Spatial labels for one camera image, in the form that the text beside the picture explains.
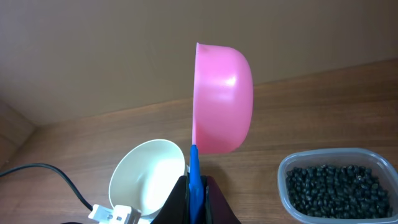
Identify black beans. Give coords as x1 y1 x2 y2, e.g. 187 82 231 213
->
285 164 393 219

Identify white ceramic bowl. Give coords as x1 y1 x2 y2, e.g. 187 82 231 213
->
108 139 186 219

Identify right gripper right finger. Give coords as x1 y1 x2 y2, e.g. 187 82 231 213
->
203 175 241 224

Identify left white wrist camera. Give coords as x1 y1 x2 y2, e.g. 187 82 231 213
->
88 204 141 224

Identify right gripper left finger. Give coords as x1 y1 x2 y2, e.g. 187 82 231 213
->
151 175 190 224

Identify clear plastic container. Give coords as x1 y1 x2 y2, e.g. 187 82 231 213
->
278 148 397 223

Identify pink scoop blue handle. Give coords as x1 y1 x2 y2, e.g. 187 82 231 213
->
188 44 254 223

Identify left black camera cable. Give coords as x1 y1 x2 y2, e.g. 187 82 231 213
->
0 162 94 212

